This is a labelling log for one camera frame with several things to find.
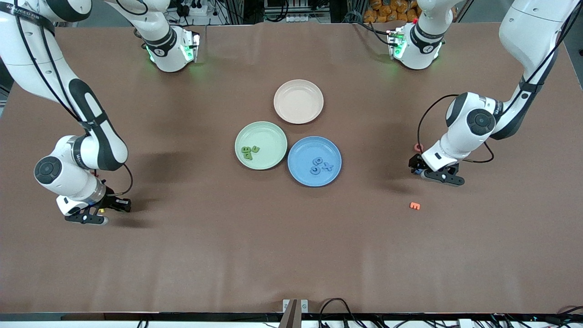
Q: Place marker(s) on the white power strip with plugs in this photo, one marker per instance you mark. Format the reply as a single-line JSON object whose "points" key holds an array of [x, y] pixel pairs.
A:
{"points": [[200, 11]]}

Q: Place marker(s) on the green plate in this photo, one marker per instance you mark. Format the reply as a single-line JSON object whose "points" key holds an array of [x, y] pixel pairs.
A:
{"points": [[271, 136]]}

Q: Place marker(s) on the grey wedge-shaped post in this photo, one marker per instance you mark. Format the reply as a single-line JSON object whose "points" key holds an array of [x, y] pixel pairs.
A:
{"points": [[291, 316]]}

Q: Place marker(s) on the blue foam letter G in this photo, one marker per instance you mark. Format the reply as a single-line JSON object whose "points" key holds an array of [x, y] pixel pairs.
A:
{"points": [[312, 171]]}

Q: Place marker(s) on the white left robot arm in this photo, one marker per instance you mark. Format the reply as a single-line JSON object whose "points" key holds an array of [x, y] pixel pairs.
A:
{"points": [[533, 32]]}

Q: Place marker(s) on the blue foam letter x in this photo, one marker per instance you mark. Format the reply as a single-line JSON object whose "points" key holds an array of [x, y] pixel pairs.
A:
{"points": [[328, 166]]}

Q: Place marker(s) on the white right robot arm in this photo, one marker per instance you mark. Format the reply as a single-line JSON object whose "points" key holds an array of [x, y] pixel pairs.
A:
{"points": [[27, 68]]}

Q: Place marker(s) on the long white power strip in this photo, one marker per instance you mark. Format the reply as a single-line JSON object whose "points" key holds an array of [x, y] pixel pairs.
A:
{"points": [[300, 18]]}

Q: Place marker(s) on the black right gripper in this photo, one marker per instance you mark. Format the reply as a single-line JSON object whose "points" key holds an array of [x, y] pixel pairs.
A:
{"points": [[110, 202]]}

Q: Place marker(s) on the pink plate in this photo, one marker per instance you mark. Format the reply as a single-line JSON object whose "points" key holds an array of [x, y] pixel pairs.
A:
{"points": [[298, 101]]}

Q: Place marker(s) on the blue plate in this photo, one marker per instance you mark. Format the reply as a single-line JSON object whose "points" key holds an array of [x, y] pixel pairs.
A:
{"points": [[305, 150]]}

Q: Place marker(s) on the pile of orange objects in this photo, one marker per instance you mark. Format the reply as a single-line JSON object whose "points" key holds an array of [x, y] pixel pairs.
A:
{"points": [[387, 11]]}

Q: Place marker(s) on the pink foam letter Q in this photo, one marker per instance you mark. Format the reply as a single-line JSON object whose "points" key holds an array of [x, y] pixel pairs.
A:
{"points": [[416, 147]]}

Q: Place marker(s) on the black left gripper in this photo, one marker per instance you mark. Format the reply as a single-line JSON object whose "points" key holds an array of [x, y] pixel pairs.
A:
{"points": [[415, 162]]}

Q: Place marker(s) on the orange foam letter E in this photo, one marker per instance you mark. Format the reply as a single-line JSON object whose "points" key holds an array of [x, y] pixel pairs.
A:
{"points": [[415, 206]]}

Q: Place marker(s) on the small metal bracket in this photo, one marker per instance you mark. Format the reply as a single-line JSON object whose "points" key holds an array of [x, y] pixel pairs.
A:
{"points": [[304, 304]]}

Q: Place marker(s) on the brown table mat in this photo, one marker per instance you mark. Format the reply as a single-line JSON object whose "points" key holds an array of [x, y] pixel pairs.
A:
{"points": [[291, 250]]}

